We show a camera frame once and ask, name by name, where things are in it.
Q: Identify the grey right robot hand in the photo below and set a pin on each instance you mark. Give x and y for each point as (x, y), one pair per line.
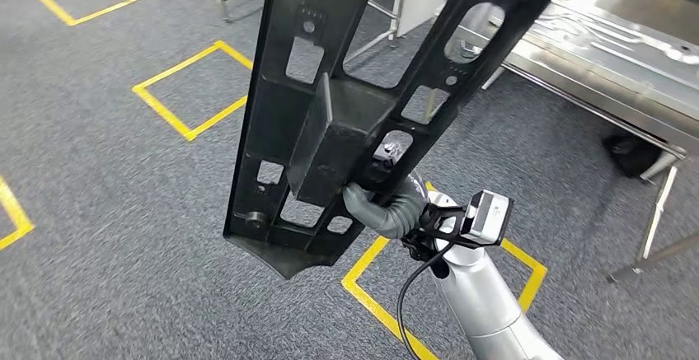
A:
(360, 207)

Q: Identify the long black plastic part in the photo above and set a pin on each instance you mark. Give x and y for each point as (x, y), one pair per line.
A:
(306, 128)

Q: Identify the black bag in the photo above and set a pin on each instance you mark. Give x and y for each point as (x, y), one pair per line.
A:
(633, 155)

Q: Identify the grooved aluminium plate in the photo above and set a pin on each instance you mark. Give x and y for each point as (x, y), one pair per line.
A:
(600, 35)

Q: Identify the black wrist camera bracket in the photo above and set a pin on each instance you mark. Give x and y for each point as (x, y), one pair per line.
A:
(417, 245)

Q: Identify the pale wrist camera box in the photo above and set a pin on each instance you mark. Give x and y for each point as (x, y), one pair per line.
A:
(489, 218)

